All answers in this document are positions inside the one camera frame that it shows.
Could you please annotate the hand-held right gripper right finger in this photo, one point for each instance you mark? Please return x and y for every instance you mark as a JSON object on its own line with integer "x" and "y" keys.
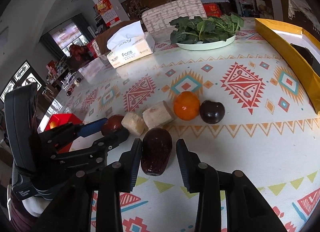
{"x": 185, "y": 164}

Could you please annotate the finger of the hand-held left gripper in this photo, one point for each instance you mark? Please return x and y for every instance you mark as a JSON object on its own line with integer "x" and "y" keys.
{"x": 92, "y": 126}
{"x": 117, "y": 137}

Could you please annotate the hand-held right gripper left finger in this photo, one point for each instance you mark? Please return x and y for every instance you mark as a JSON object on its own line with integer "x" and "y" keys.
{"x": 136, "y": 162}

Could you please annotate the bright red jujube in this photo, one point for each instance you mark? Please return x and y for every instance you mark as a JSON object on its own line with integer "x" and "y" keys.
{"x": 111, "y": 124}

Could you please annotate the large dark red jujube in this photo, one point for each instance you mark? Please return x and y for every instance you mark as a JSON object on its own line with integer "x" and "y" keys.
{"x": 156, "y": 152}

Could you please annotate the tangerine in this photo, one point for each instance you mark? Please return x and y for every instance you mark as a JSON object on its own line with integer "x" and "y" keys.
{"x": 186, "y": 106}

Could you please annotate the round dark jujube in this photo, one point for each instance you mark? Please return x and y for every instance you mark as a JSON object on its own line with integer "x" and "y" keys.
{"x": 212, "y": 111}

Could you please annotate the gold box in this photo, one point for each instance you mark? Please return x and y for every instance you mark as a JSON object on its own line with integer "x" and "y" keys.
{"x": 275, "y": 44}

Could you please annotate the person's left forearm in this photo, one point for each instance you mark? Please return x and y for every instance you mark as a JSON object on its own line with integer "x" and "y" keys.
{"x": 17, "y": 214}

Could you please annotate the white ornament with dark beads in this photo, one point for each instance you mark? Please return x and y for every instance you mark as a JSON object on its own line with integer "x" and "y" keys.
{"x": 72, "y": 83}

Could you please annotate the red gift box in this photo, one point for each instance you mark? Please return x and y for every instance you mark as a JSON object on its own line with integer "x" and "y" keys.
{"x": 92, "y": 47}

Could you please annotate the patterned chair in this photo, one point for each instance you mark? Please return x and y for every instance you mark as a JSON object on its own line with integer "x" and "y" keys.
{"x": 172, "y": 12}
{"x": 96, "y": 47}

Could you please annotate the white tissue box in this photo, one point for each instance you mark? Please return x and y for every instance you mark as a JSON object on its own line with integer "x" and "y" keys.
{"x": 130, "y": 52}

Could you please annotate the grey curtain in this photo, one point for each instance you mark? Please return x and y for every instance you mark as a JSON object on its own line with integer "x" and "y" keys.
{"x": 83, "y": 26}
{"x": 51, "y": 46}

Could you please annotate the brown cloth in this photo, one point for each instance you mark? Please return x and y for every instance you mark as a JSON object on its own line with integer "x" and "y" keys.
{"x": 112, "y": 31}

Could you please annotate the pale green oval plate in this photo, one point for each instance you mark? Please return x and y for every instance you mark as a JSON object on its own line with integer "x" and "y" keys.
{"x": 207, "y": 44}

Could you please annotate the patterned chair back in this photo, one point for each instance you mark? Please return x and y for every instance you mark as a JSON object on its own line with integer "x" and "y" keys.
{"x": 172, "y": 12}

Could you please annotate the spinach leaves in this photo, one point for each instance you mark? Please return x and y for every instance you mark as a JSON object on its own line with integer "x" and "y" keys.
{"x": 205, "y": 28}

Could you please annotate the dark flat object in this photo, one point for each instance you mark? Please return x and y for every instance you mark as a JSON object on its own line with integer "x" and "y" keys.
{"x": 303, "y": 54}

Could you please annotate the metal rack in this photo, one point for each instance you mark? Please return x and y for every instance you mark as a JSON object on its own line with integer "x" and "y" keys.
{"x": 245, "y": 1}

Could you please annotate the table with white cloth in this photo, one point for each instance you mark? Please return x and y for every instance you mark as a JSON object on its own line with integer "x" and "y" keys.
{"x": 300, "y": 7}

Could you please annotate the red wall calendar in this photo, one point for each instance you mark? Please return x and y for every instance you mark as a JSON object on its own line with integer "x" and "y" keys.
{"x": 106, "y": 8}

